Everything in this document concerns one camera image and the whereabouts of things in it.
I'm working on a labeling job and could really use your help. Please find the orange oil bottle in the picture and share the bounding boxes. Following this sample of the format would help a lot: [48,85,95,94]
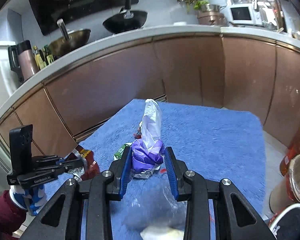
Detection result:
[280,129,300,176]

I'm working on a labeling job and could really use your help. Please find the pink black kettle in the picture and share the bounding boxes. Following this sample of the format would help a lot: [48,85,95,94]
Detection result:
[8,40,39,84]

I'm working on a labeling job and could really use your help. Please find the clear plastic bag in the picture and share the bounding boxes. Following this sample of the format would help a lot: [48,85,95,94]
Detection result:
[123,183,187,239]

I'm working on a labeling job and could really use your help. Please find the blue white gloved left hand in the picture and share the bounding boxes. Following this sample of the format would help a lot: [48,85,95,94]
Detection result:
[9,184,47,216]

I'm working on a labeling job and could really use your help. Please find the red snack wrapper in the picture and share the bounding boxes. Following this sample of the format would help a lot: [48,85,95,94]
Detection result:
[133,122,142,139]

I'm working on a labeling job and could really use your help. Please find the brown kitchen cabinets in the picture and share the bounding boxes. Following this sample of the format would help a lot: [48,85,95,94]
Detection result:
[0,33,300,155]

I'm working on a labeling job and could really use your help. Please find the steel wok with handle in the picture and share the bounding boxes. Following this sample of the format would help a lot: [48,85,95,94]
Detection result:
[48,19,91,57]

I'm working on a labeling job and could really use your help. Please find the green white crushed carton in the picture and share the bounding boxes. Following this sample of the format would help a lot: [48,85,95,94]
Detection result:
[114,142,132,160]

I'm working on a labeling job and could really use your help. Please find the red chips bag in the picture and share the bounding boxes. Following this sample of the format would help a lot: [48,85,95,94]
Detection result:
[64,145,100,181]

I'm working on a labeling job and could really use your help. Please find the white microwave oven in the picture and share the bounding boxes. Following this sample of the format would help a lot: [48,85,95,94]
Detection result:
[230,3,262,25]

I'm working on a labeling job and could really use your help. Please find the beige lined trash bin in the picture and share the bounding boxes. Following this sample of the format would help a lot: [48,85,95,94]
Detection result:
[269,154,300,213]

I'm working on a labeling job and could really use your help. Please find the copper pot with plant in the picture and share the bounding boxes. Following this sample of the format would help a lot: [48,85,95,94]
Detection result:
[194,0,228,26]

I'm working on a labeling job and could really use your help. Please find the white rimmed black trash bin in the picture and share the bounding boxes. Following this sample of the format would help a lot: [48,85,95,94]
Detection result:
[268,203,300,239]

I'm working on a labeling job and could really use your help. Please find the blue fluffy towel mat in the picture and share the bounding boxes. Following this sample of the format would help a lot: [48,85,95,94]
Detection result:
[44,99,267,240]

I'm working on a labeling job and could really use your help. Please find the purple plastic glove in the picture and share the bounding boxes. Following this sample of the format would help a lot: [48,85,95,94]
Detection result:
[131,99,165,173]

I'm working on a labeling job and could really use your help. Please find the black wok pan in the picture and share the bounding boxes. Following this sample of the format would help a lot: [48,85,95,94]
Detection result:
[102,0,148,34]

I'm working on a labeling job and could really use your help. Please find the condiment bottles on counter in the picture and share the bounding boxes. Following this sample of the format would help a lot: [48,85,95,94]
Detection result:
[33,45,55,70]

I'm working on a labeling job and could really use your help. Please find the dark red sleeve forearm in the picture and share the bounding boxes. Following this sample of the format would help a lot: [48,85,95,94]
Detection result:
[0,190,27,240]

